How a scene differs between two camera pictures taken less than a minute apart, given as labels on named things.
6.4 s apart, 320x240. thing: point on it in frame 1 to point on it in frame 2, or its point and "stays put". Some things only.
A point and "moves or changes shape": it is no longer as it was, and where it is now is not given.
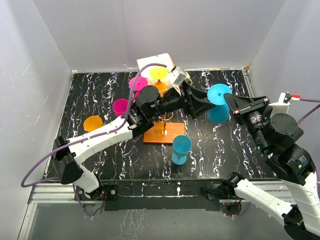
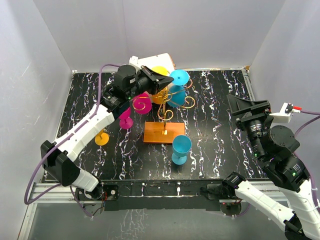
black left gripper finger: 200,107 to 158,76
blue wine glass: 181,146 stays put
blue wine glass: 219,113 moves or changes shape
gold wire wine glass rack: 165,133 stays put
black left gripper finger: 200,96 to 162,83
